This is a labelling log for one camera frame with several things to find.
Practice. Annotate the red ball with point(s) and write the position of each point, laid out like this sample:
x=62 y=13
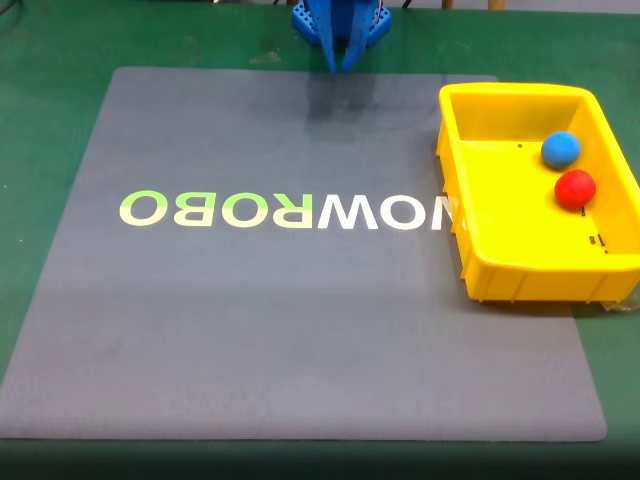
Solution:
x=575 y=189

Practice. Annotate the yellow plastic bin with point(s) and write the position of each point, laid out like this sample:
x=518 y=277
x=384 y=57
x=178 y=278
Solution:
x=500 y=210

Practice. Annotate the blue ball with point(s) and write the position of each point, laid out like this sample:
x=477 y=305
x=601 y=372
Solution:
x=561 y=149

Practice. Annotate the grey mat with lettering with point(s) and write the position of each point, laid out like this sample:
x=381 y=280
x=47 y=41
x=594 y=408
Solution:
x=300 y=325

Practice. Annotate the clear plastic bag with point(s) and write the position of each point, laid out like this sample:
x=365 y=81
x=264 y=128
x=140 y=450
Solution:
x=620 y=306

